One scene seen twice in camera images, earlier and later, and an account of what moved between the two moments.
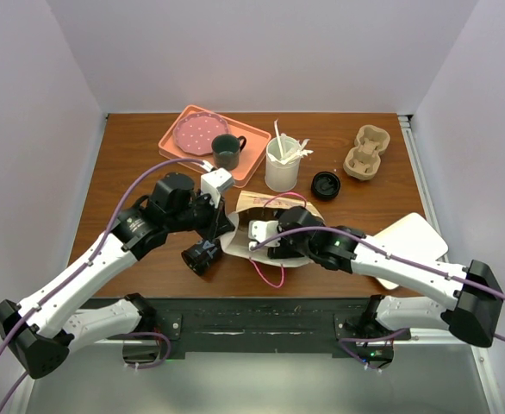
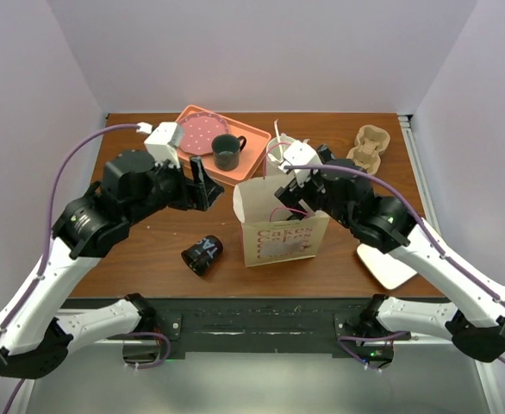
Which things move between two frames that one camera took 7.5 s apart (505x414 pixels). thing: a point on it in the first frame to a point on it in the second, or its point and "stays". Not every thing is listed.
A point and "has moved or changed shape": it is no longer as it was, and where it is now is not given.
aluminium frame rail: x=416 y=163 stays
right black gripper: x=283 y=250 to x=293 y=191
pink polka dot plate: x=194 y=133 stays
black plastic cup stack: x=200 y=256 stays
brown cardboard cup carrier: x=364 y=160 stays
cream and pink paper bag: x=256 y=206 has moved or changed shape
